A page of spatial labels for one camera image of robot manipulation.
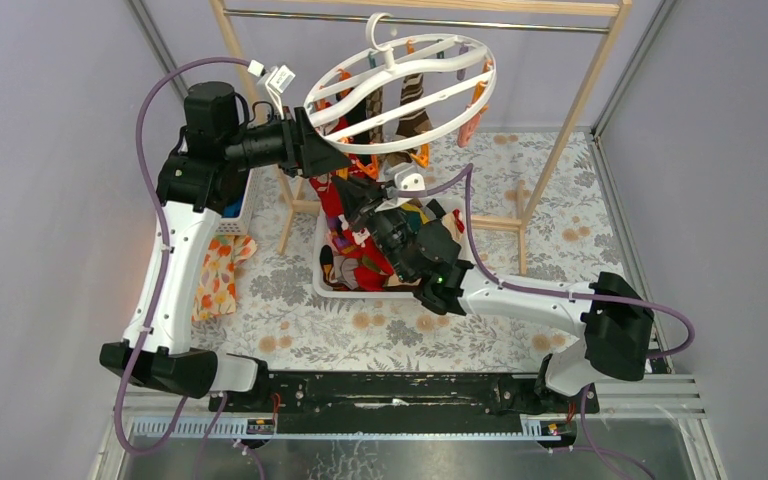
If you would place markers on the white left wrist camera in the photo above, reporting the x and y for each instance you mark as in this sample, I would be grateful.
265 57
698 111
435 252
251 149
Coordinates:
272 82

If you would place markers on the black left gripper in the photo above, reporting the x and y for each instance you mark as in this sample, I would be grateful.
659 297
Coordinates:
294 142

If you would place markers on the floral patterned table mat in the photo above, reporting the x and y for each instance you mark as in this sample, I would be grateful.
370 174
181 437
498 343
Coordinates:
282 319

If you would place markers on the red santa sock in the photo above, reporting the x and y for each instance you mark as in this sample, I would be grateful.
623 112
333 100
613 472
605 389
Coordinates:
373 270

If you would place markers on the white perforated basket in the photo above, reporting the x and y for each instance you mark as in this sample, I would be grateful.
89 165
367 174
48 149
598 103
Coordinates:
237 217

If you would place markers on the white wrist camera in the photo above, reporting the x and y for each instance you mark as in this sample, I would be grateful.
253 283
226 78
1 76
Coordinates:
404 178
272 82

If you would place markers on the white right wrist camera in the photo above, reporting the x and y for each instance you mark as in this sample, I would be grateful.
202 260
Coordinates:
404 178

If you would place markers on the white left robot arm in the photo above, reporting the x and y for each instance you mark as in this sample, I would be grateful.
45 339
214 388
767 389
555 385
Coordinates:
206 171

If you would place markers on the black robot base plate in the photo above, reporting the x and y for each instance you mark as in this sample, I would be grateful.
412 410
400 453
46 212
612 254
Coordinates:
304 391

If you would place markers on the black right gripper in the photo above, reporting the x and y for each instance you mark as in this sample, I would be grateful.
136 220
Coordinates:
361 198

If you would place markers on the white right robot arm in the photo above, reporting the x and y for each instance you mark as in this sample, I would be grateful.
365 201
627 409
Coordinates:
610 321

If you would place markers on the white round sock hanger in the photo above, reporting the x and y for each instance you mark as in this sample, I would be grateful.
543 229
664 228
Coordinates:
356 105

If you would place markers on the orange floral cloth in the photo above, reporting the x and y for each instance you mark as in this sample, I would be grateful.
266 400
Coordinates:
216 289

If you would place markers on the white plastic sock bin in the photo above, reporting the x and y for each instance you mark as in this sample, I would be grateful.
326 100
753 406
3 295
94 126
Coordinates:
342 285

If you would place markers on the metal hanging rod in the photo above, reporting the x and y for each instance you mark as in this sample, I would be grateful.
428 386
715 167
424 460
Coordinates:
277 15

